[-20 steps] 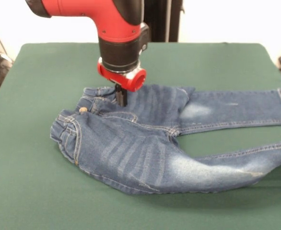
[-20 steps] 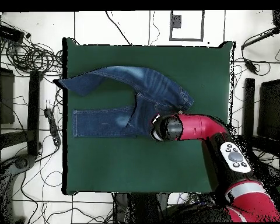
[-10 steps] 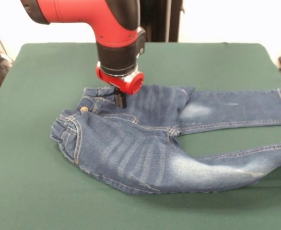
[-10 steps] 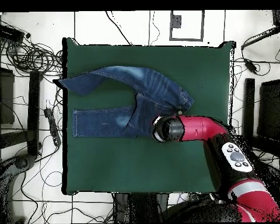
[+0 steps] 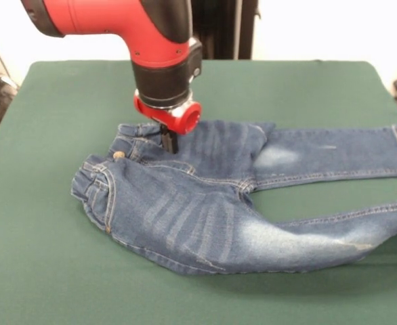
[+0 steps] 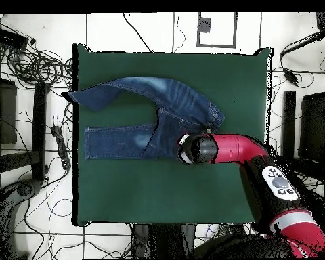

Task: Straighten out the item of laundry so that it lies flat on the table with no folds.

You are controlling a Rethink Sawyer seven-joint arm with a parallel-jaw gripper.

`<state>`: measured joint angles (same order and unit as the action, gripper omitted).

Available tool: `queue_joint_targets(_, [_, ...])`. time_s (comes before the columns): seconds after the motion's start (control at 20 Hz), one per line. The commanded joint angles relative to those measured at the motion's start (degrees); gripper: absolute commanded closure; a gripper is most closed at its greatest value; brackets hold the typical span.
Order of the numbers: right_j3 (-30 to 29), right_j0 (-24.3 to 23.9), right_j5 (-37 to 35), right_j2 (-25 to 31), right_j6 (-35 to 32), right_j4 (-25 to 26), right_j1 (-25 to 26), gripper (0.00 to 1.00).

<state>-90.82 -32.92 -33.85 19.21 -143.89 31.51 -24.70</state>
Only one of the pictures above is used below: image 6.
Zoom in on blue denim jeans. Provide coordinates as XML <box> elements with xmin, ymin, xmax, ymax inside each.
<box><xmin>66</xmin><ymin>76</ymin><xmax>226</xmax><ymax>160</ymax></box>

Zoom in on black power adapter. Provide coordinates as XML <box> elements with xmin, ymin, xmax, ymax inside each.
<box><xmin>282</xmin><ymin>67</ymin><xmax>300</xmax><ymax>85</ymax></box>

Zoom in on grey stand foot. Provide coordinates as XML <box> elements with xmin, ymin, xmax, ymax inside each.
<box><xmin>0</xmin><ymin>179</ymin><xmax>43</xmax><ymax>259</ymax></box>

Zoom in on black cable tangle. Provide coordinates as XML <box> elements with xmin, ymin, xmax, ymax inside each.
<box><xmin>0</xmin><ymin>40</ymin><xmax>74</xmax><ymax>90</ymax></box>

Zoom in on black power strip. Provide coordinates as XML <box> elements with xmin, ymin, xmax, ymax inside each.
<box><xmin>50</xmin><ymin>125</ymin><xmax>72</xmax><ymax>171</ymax></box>

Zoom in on black network switch box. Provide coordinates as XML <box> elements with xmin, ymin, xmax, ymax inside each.
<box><xmin>0</xmin><ymin>27</ymin><xmax>29</xmax><ymax>50</ymax></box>

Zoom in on long black cable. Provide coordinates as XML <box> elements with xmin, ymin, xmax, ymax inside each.
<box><xmin>122</xmin><ymin>12</ymin><xmax>154</xmax><ymax>53</ymax></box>

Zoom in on black rod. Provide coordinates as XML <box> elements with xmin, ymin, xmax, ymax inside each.
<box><xmin>279</xmin><ymin>30</ymin><xmax>325</xmax><ymax>59</ymax></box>

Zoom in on dark green table cloth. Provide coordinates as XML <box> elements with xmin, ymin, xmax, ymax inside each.
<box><xmin>72</xmin><ymin>43</ymin><xmax>274</xmax><ymax>227</ymax></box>

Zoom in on black metal frame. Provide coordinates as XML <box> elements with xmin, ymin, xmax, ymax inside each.
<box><xmin>280</xmin><ymin>90</ymin><xmax>325</xmax><ymax>185</ymax></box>
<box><xmin>0</xmin><ymin>60</ymin><xmax>49</xmax><ymax>185</ymax></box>

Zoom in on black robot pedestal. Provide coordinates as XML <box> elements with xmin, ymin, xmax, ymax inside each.
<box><xmin>131</xmin><ymin>223</ymin><xmax>198</xmax><ymax>259</ymax></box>

